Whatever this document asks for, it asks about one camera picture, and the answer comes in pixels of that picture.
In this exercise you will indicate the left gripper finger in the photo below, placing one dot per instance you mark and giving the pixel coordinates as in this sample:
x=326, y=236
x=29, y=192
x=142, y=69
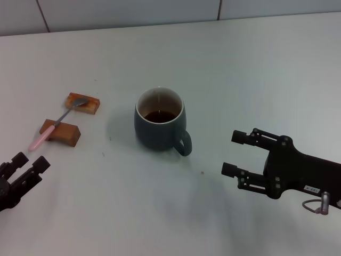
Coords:
x=40, y=165
x=20, y=159

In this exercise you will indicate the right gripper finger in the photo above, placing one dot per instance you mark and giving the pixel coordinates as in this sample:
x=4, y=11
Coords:
x=230, y=169
x=239, y=137

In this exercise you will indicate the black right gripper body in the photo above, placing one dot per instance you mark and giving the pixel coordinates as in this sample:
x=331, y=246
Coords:
x=298, y=170

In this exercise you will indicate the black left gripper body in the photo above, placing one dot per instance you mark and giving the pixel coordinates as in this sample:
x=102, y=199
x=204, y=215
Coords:
x=6, y=194

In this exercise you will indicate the grey ceramic mug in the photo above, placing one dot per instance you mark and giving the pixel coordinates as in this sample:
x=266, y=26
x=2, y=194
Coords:
x=157, y=133

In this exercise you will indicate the dark brown wooden block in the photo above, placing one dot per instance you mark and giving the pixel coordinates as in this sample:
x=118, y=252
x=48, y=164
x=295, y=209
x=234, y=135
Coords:
x=66, y=133

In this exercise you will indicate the light grooved wooden block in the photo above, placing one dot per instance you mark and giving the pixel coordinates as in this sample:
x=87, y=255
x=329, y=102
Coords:
x=89, y=106

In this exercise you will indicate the dark coffee liquid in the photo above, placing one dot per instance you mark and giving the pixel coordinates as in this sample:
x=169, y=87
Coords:
x=160, y=116

